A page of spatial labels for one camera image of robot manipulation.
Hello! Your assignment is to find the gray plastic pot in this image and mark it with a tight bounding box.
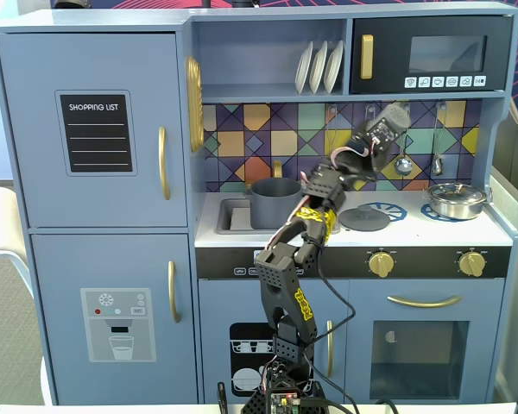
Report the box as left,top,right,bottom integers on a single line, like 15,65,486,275
243,177,306,230

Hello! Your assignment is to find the steel pot with lid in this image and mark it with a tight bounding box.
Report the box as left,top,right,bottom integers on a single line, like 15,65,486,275
422,182,494,221

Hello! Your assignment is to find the steel spoon utensil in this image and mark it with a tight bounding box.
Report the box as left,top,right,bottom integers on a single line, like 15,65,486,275
429,101,453,177

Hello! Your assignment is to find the robot controller board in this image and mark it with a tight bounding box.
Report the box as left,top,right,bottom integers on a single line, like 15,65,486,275
267,390,303,411

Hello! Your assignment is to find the gray round pot lid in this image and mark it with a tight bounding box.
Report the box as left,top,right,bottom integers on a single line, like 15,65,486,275
338,205,392,232

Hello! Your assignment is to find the black power cable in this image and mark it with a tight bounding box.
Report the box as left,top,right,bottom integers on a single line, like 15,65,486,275
370,398,399,414

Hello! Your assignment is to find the white plastic chair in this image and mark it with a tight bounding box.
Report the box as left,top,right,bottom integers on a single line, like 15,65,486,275
0,185,55,406

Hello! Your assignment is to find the blue dishwasher door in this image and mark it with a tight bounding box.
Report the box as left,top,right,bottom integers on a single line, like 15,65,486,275
198,279,350,405

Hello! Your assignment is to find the gold stove knob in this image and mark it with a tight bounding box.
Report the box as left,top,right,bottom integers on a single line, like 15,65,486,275
458,251,487,279
368,251,396,279

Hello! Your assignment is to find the white toy plate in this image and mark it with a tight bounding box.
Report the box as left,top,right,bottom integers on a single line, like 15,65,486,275
294,41,314,96
323,40,344,94
308,41,329,95

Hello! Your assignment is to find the fridge door with water dispenser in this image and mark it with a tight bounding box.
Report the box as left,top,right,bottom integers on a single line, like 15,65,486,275
30,234,199,405

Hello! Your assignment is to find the steel ladle utensil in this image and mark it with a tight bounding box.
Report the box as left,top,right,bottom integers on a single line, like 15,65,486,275
392,131,414,178

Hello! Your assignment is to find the gray sink basin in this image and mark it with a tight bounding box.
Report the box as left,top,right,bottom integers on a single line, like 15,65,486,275
217,197,341,236

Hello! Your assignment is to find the black USB cable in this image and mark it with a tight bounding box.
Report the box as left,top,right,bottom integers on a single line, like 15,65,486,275
323,399,360,414

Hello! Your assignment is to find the gray salt shaker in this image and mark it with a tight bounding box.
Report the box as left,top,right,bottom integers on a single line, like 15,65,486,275
377,102,412,135

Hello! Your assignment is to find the black toy microwave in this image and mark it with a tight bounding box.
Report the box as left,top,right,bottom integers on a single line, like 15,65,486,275
349,16,514,95

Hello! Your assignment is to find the blue oven door with window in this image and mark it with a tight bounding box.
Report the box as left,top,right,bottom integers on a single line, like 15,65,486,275
348,279,505,405

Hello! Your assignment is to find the fridge door with shopping list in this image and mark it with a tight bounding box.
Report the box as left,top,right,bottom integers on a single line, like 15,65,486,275
0,33,189,229

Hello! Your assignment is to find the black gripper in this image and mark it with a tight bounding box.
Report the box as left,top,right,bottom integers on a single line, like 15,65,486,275
330,120,392,180

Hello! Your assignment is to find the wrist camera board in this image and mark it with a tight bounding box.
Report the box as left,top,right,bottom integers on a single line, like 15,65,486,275
365,116,401,151

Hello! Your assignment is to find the black camera cable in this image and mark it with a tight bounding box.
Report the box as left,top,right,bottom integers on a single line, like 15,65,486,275
304,241,359,414

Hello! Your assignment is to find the blue toy kitchen unit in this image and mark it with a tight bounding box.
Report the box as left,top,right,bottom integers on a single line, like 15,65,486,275
0,2,518,406

